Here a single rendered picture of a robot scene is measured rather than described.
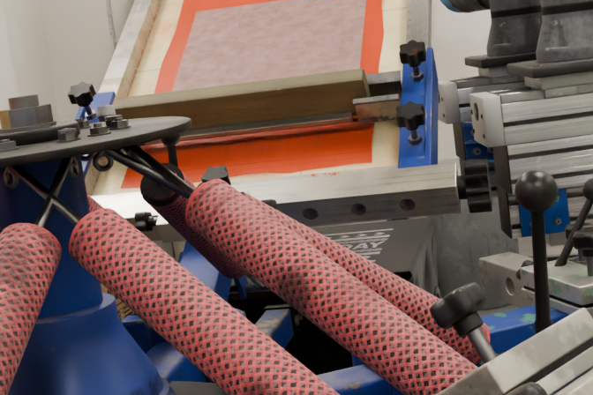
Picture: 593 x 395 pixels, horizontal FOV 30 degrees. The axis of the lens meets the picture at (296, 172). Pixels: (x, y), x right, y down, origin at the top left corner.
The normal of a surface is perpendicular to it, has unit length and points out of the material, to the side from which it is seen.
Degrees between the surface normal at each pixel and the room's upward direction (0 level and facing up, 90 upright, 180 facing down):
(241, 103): 129
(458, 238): 93
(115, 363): 63
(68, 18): 90
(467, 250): 93
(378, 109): 122
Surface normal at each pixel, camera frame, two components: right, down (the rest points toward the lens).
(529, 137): 0.01, 0.13
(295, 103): -0.07, 0.73
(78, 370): 0.26, -0.39
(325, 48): -0.22, -0.75
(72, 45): -0.20, 0.15
